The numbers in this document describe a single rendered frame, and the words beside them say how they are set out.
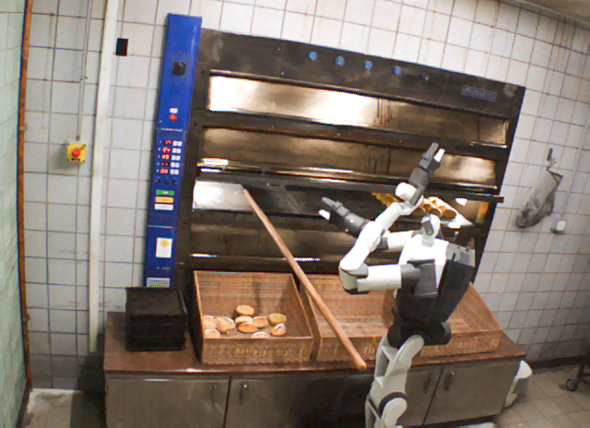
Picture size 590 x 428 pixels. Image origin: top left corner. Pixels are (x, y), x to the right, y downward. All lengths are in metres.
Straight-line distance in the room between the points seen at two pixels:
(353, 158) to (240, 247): 0.78
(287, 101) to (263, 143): 0.24
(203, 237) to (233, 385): 0.79
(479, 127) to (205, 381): 2.08
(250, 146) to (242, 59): 0.44
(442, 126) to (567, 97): 0.95
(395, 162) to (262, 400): 1.46
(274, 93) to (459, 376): 1.90
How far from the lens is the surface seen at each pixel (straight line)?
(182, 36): 2.59
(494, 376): 3.44
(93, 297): 2.99
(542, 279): 4.07
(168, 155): 2.68
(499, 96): 3.32
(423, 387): 3.16
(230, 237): 2.90
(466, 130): 3.21
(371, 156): 2.97
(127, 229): 2.83
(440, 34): 3.04
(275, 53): 2.71
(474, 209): 3.58
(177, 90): 2.62
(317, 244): 3.04
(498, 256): 3.70
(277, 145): 2.79
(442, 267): 2.16
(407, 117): 3.00
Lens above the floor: 2.14
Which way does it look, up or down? 18 degrees down
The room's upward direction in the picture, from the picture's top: 10 degrees clockwise
